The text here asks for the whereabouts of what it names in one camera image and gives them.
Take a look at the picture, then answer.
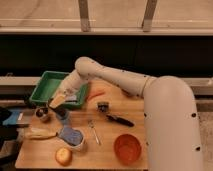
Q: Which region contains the black eraser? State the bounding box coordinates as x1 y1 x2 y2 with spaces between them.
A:
54 107 66 117

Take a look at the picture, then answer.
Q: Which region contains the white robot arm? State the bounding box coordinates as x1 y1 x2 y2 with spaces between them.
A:
50 57 204 171

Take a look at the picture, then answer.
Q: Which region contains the white crumpled plastic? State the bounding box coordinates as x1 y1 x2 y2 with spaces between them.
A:
66 94 77 102

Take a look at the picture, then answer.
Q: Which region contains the blue plastic cup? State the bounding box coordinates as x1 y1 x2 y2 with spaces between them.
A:
56 111 70 125

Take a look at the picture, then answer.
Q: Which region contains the small metal cup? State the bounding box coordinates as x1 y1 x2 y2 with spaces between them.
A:
35 107 50 122

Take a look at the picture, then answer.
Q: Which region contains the green plastic tray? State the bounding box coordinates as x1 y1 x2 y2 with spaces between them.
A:
29 71 88 109

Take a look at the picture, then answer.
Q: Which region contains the orange carrot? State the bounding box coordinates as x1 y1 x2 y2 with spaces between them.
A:
86 90 105 101

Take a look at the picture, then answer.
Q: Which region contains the silver fork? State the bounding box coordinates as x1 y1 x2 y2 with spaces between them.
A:
88 120 101 145

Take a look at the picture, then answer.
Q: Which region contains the banana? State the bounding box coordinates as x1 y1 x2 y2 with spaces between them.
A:
25 129 57 140

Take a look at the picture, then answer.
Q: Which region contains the small black clip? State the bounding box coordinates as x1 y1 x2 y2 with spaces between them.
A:
97 101 109 113

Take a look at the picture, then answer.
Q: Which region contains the blue object at left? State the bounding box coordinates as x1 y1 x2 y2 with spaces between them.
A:
3 109 23 126

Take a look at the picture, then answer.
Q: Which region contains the orange bowl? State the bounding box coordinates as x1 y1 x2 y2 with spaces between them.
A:
113 134 142 165

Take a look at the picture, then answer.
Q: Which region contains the black handled peeler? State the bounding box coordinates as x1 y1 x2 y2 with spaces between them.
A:
106 115 134 127

